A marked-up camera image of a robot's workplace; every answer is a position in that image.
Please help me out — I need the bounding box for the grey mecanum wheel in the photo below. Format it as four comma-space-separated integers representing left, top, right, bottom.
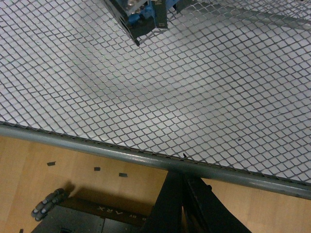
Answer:
31, 188, 68, 221

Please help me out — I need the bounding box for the red emergency stop button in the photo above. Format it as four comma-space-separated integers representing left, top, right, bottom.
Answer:
103, 0, 194, 46

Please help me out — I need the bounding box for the silver mesh three-tier rack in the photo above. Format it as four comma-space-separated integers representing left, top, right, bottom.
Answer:
0, 0, 311, 199

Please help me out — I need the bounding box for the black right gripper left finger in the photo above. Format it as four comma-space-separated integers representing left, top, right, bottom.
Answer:
140, 171, 183, 233

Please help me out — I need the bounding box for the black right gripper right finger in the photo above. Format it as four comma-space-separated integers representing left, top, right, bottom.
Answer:
183, 175, 250, 233

